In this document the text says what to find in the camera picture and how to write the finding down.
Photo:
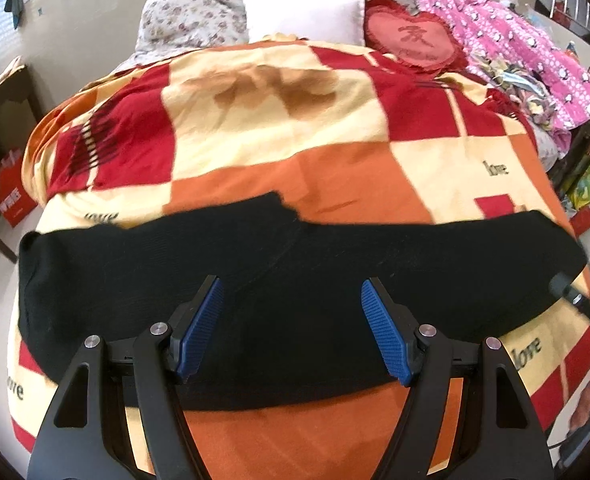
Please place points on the multicoloured crumpled cloth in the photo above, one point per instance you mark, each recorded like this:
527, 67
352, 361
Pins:
520, 90

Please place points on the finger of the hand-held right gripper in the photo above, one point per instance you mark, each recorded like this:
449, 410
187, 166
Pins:
564, 291

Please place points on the white pillow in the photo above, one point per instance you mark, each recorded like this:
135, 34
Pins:
302, 14

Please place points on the green patterned bag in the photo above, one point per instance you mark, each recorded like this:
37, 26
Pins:
587, 185

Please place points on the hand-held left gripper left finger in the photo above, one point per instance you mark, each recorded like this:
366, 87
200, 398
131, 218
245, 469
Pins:
202, 327

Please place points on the orange red checkered blanket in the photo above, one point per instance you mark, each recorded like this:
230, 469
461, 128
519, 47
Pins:
350, 175

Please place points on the red heart-shaped pillow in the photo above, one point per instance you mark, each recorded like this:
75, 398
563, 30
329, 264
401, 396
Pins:
409, 40

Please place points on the black pants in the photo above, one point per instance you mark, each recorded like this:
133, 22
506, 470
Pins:
300, 285

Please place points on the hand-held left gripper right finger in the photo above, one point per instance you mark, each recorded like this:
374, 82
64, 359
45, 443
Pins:
381, 327

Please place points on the red cardboard box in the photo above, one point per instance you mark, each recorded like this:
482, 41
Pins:
12, 190

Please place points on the pink printed quilt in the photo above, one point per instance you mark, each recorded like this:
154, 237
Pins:
520, 45

